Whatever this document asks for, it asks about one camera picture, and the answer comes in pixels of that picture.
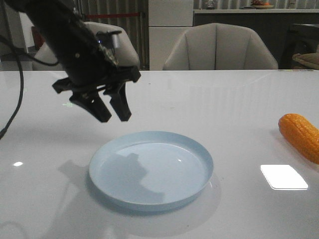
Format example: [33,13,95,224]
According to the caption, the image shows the fruit bowl on counter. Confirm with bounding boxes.
[250,0,274,9]

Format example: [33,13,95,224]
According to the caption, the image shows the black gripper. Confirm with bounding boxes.
[51,34,140,122]

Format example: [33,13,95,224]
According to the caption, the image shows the white cabinet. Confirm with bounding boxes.
[148,0,193,70]

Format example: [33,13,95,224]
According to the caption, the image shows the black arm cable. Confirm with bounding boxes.
[0,4,60,140]

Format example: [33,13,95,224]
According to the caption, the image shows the right grey upholstered chair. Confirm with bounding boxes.
[163,23,278,70]

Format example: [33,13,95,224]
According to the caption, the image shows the grey upholstered chair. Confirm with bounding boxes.
[34,21,140,68]
[163,23,278,70]

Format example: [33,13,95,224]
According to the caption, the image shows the left grey upholstered chair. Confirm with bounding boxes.
[34,21,140,68]

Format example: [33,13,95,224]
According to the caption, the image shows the dark grey counter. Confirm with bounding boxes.
[193,9,319,63]

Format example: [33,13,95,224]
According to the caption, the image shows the red barrier belt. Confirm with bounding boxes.
[82,12,145,19]

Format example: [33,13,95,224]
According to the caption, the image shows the dark wooden armchair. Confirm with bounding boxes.
[279,23,319,69]

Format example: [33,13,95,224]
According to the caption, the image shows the beige cushion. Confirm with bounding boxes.
[292,53,319,70]

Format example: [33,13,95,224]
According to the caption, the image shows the red bin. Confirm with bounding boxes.
[31,26,45,50]

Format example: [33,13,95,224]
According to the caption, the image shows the orange toy corn cob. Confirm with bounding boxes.
[278,114,319,164]

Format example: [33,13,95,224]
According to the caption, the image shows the light blue round plate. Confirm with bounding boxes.
[89,131,214,212]

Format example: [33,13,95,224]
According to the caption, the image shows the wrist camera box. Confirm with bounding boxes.
[96,30,122,49]

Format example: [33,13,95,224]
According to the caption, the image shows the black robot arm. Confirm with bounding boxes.
[7,0,140,122]

